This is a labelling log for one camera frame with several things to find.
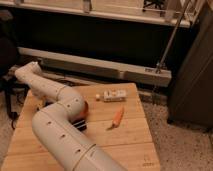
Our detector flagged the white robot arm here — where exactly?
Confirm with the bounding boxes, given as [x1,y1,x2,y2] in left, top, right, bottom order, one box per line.
[15,62,126,171]

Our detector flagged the small plastic bottle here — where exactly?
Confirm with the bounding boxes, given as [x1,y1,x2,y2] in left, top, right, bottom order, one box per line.
[95,90,127,102]

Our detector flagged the orange toy carrot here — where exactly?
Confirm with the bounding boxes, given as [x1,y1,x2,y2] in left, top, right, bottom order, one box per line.
[109,108,124,130]

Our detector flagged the red bowl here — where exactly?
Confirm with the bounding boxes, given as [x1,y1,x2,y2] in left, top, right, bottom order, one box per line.
[79,101,89,119]

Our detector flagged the black striped block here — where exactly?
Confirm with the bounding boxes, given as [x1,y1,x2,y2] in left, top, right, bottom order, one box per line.
[72,119,87,131]

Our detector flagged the metal diagonal pole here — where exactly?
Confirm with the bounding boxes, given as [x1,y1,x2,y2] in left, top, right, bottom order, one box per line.
[155,0,191,74]

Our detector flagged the dark cabinet on right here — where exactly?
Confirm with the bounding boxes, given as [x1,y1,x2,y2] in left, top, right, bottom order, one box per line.
[167,0,213,128]

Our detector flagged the black office chair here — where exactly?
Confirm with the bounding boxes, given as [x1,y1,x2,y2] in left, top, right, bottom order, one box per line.
[0,10,19,91]

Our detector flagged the long metal floor rail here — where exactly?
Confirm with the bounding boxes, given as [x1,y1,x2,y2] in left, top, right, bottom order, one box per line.
[18,47,172,87]

